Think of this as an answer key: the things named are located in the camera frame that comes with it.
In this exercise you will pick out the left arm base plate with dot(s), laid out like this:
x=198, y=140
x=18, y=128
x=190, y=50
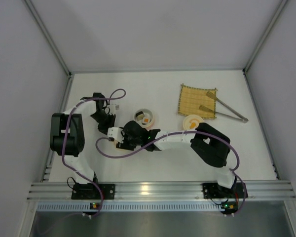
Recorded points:
x=89, y=191

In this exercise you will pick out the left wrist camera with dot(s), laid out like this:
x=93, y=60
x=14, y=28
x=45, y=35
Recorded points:
x=113, y=108

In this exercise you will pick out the aluminium mounting rail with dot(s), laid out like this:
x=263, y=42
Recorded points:
x=263, y=190

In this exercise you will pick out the aluminium frame post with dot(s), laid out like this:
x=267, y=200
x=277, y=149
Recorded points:
x=266, y=34
x=46, y=34

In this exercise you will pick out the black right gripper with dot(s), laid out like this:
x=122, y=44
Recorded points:
x=128, y=142

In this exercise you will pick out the right aluminium frame post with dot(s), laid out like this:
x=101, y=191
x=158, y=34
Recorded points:
x=266, y=34

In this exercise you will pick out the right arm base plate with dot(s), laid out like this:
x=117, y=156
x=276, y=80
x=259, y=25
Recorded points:
x=215, y=191

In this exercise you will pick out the cream plain lid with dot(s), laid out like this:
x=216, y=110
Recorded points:
x=193, y=121

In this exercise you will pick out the slotted cable duct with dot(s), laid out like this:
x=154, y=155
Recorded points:
x=130, y=206

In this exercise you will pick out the left aluminium frame post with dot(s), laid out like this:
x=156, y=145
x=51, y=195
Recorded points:
x=46, y=34

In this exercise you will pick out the pink lunch box bowl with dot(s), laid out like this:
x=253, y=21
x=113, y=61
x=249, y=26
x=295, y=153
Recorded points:
x=148, y=113

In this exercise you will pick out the bamboo sushi mat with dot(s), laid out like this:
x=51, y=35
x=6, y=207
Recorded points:
x=194, y=101

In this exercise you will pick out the cream lid with pink ring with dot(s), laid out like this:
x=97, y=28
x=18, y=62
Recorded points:
x=120, y=146

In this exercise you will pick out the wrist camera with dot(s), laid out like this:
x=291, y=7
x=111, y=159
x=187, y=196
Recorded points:
x=116, y=134
x=113, y=108

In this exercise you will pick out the orange lunch box bowl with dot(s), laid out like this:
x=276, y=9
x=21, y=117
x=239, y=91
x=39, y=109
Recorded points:
x=185, y=127

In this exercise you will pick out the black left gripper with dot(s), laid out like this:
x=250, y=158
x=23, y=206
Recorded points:
x=106, y=121

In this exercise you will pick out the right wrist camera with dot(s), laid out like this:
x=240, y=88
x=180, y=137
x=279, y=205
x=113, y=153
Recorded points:
x=116, y=134

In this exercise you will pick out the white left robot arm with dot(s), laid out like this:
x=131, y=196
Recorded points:
x=67, y=137

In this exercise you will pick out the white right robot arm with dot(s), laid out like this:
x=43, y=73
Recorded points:
x=209, y=144

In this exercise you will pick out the sushi roll green centre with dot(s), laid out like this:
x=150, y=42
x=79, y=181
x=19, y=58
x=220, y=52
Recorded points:
x=139, y=115

